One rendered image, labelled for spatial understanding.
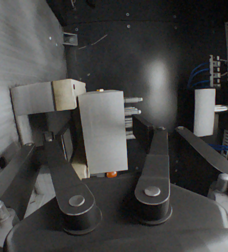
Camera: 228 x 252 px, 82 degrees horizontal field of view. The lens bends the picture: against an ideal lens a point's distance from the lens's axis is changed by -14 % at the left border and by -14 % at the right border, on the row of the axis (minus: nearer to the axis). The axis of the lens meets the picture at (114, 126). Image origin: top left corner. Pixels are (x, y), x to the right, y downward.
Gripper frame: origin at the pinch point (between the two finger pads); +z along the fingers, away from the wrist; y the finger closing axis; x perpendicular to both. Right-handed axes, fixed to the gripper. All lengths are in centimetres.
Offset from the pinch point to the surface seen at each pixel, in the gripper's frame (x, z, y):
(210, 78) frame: 6.9, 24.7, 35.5
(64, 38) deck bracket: 20.6, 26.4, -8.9
